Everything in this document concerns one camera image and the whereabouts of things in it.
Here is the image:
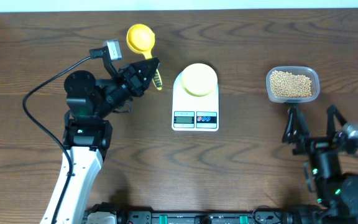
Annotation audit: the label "clear plastic container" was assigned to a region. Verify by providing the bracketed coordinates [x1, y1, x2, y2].
[266, 66, 320, 103]

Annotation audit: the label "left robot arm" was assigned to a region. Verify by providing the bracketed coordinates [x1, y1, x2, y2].
[41, 57, 160, 223]

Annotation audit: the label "soybeans in container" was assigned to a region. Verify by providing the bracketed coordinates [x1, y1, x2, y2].
[270, 70, 312, 98]

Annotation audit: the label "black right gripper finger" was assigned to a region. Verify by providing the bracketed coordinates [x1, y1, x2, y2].
[282, 104, 309, 143]
[326, 104, 348, 139]

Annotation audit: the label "yellow measuring scoop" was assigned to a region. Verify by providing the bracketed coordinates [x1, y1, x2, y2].
[126, 23, 163, 91]

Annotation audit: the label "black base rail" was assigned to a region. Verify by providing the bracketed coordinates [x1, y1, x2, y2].
[82, 202, 358, 224]

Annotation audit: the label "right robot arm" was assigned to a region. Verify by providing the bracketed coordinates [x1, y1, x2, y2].
[280, 105, 358, 223]

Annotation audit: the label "white kitchen scale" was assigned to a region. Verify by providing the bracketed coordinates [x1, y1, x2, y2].
[172, 71, 219, 132]

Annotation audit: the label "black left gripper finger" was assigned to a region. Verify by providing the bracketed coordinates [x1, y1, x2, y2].
[141, 70, 159, 91]
[132, 57, 160, 78]

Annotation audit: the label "yellow bowl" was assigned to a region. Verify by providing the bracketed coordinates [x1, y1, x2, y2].
[181, 63, 218, 97]

